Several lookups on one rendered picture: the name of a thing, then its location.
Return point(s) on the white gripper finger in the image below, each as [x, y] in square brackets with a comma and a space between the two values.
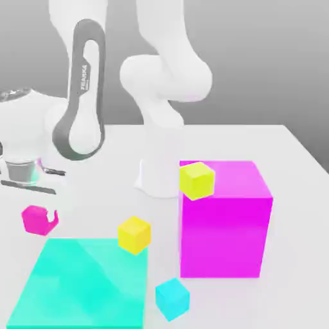
[51, 215]

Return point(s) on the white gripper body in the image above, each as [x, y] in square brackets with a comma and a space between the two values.
[30, 191]

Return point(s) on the small pink cube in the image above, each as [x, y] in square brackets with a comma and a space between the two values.
[34, 221]

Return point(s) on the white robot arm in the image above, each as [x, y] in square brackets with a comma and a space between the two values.
[164, 72]

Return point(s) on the small cyan cube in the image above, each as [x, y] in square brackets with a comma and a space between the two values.
[172, 299]

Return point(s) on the small lime yellow cube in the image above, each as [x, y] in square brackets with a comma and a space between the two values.
[196, 181]

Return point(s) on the large turquoise box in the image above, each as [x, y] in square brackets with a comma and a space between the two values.
[77, 288]

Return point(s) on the large magenta box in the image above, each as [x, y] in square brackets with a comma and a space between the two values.
[226, 236]

